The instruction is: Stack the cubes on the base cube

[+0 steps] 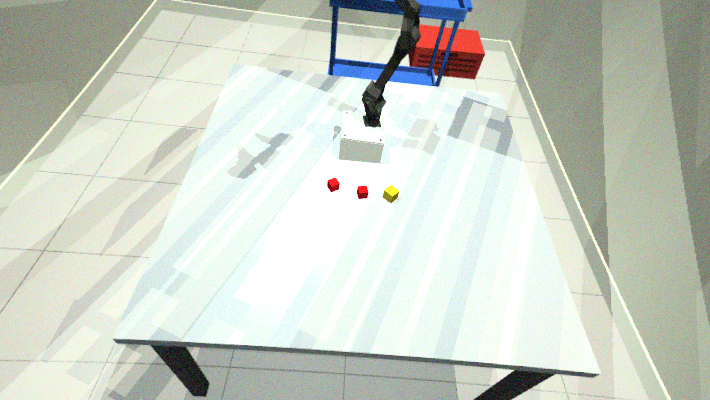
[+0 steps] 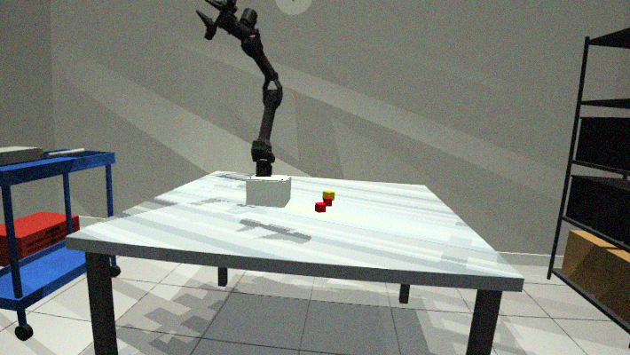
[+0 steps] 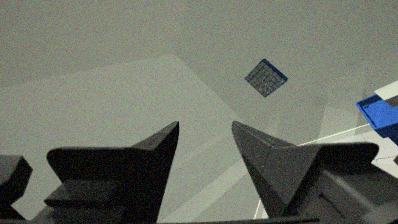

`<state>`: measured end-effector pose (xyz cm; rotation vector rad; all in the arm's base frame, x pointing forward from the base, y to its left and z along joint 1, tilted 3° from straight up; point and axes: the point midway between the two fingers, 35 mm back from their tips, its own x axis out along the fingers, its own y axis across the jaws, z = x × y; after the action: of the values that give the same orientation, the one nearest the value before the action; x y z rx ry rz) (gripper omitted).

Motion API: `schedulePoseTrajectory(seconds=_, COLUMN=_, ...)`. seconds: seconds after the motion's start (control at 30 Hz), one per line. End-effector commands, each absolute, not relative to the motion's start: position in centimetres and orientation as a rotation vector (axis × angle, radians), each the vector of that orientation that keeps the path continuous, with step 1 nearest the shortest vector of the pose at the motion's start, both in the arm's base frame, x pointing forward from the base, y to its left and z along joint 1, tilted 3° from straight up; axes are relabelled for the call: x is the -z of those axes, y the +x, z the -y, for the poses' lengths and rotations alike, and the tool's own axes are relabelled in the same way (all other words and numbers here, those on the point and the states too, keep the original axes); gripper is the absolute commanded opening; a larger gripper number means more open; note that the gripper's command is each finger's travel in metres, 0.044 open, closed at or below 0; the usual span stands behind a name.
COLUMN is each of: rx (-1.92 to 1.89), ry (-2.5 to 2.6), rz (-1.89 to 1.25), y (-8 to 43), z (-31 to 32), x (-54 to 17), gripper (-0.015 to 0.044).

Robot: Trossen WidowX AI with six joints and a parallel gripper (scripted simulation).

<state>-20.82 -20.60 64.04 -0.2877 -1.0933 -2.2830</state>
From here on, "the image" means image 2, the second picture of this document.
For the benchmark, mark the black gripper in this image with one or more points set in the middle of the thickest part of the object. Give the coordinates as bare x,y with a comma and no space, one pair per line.
226,22

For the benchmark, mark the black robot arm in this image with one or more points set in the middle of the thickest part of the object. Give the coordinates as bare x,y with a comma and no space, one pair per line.
252,46

